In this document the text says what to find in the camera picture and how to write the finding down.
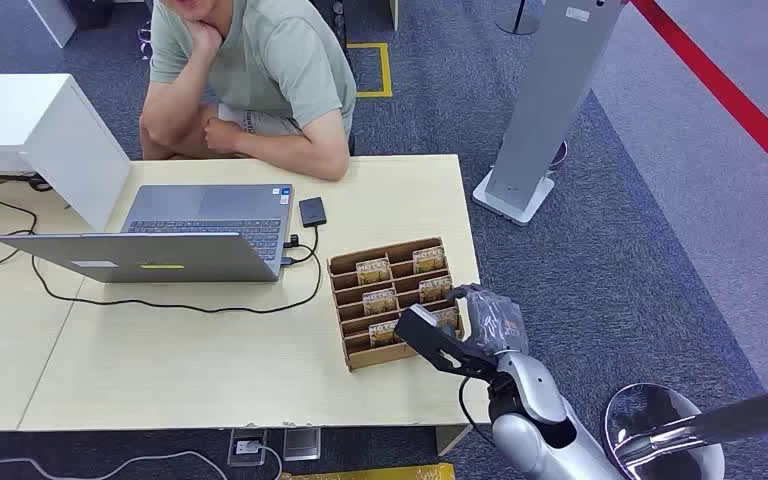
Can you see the white furniture panel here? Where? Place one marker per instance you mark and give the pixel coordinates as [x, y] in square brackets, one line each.
[53, 20]

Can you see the dark round stanchion base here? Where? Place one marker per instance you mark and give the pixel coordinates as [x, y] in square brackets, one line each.
[520, 23]

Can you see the wooden table leg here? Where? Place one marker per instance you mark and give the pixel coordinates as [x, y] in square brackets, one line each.
[451, 438]

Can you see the person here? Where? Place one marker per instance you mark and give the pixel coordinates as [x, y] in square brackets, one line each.
[271, 60]

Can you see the person's left hand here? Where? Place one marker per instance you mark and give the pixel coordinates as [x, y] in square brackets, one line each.
[222, 136]

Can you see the black scissors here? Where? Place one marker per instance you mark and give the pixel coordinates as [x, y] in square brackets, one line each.
[23, 179]

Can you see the person's right forearm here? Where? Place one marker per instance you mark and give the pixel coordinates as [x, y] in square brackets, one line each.
[175, 93]

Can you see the grey kiosk stand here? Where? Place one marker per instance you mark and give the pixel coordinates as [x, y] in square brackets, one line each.
[550, 99]

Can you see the black external drive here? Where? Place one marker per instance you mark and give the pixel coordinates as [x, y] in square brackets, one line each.
[312, 212]

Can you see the cardboard card holder box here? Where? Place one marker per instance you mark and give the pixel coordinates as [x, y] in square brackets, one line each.
[371, 354]

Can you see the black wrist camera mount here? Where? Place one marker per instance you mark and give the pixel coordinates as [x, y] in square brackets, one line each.
[434, 341]

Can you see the yellow patterned board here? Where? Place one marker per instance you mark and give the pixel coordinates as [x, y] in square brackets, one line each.
[384, 473]

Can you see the hotel key card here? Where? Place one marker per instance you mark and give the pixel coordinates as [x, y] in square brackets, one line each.
[373, 270]
[435, 289]
[382, 334]
[449, 318]
[429, 260]
[379, 302]

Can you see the white desk cabinet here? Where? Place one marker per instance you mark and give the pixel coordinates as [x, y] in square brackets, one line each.
[59, 132]

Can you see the grey open laptop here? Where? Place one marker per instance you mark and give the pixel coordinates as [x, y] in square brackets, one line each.
[212, 206]

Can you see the floor socket with plug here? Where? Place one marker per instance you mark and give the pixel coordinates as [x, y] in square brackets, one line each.
[247, 448]

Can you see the black usb plug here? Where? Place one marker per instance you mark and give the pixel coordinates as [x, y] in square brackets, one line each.
[292, 241]

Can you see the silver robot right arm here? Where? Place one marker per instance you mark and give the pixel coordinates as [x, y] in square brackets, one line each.
[543, 424]

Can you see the person's right hand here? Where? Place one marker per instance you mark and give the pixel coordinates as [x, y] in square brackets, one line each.
[204, 36]

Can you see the metal floor socket box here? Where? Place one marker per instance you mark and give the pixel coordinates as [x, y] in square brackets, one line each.
[302, 444]

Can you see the red barrier belt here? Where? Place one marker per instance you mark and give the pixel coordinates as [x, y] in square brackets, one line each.
[728, 93]

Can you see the person's left forearm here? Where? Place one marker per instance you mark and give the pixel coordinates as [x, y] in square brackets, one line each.
[298, 151]

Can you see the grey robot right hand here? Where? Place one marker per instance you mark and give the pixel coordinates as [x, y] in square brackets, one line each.
[496, 321]

